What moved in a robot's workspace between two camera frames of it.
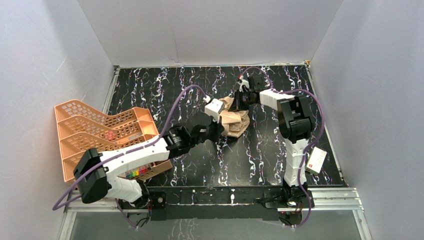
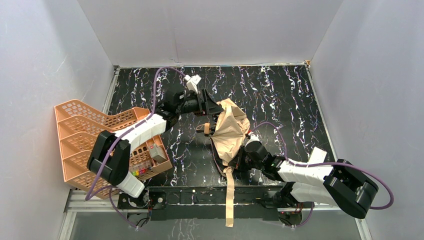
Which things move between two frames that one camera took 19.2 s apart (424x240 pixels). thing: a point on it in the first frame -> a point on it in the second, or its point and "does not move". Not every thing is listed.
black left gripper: x=215 y=128 -> x=204 y=103
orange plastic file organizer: x=82 y=128 does not move
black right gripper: x=238 y=100 -> x=239 y=160
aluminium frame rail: x=343 y=200 does not move
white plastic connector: x=242 y=82 -> x=253 y=137
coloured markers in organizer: x=137 y=172 does not move
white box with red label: x=315 y=160 does not move
